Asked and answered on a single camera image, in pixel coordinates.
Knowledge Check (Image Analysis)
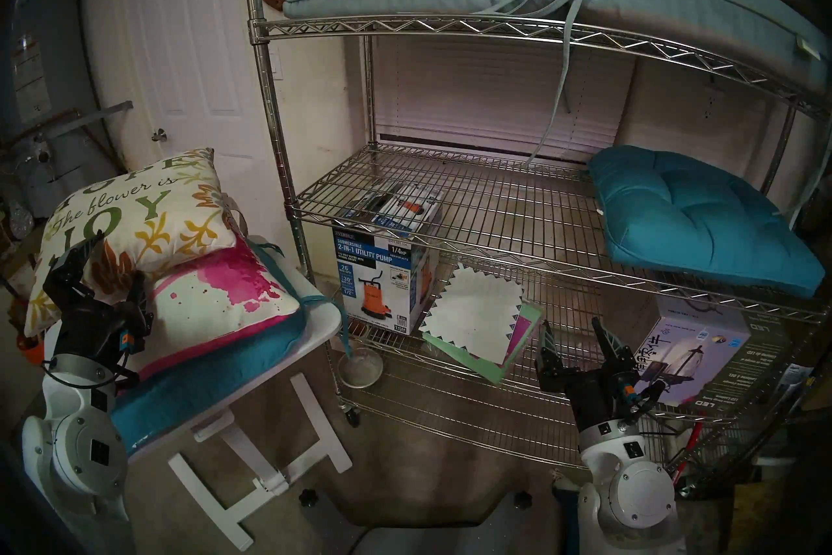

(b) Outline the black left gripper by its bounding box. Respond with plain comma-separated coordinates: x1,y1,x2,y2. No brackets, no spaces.
42,231,154,367

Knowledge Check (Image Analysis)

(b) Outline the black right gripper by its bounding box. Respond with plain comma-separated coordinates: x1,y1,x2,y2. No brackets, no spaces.
536,316,642,431

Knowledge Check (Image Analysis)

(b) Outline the floral JOY throw pillow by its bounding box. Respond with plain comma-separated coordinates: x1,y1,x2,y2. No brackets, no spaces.
25,147,248,337

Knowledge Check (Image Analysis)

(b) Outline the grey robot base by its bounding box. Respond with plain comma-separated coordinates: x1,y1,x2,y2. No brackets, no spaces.
318,476,560,555

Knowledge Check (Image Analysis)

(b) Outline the teal flat seat cushion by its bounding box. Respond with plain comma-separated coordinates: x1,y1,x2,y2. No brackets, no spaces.
110,238,339,454

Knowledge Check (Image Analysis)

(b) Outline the teal tufted seat cushion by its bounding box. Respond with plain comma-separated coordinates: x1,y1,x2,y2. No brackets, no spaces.
588,145,826,299

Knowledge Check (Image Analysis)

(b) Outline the pink paper sheet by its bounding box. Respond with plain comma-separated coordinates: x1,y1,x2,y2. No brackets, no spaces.
506,310,535,363

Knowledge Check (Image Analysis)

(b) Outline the green paper sheet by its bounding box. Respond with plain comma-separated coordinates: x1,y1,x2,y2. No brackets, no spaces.
422,300,545,384

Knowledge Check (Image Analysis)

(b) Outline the pink flamingo throw pillow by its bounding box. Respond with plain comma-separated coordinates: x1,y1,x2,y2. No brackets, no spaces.
133,235,303,382

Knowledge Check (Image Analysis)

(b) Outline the white scalloped paper sheet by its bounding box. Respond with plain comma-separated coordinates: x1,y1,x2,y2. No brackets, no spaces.
419,264,524,366

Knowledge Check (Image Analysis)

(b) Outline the grey water heater tank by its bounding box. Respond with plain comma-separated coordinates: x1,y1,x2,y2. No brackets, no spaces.
10,0,121,216

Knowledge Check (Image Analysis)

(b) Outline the LED lamp box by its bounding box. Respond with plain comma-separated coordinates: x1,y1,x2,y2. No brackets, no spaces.
634,297,790,411

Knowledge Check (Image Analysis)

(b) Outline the dark blue cloth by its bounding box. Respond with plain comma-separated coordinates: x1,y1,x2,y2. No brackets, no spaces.
552,476,584,555

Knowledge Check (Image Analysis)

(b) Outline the white folding table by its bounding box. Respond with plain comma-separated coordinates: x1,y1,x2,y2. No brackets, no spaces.
123,261,355,551

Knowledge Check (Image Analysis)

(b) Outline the clear glass bowl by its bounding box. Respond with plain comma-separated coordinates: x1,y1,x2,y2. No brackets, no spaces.
338,347,384,390

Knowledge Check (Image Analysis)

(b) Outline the utility pump box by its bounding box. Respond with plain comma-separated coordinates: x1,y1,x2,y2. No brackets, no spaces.
333,183,444,337

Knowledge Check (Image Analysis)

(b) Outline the white panel door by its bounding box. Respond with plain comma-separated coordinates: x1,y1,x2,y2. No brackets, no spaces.
81,0,287,249

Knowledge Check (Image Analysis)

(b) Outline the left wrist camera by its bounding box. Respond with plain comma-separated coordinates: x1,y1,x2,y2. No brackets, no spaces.
114,326,142,361

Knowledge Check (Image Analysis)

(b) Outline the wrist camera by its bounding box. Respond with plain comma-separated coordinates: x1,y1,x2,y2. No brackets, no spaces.
114,326,142,361
617,375,668,415

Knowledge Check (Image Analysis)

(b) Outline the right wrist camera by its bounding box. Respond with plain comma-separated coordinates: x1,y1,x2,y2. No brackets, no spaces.
617,375,668,415

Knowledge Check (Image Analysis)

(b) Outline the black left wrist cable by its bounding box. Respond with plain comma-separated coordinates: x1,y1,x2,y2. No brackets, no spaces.
41,357,140,393

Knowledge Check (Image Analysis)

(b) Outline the red handled tool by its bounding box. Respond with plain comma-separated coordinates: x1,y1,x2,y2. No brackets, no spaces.
668,422,706,486

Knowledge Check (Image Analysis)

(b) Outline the metal tank strap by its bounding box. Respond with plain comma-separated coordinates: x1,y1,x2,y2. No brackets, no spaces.
0,102,134,151

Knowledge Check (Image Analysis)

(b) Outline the chrome wire shelf rack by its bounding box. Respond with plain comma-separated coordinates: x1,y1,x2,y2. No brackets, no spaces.
240,0,832,496

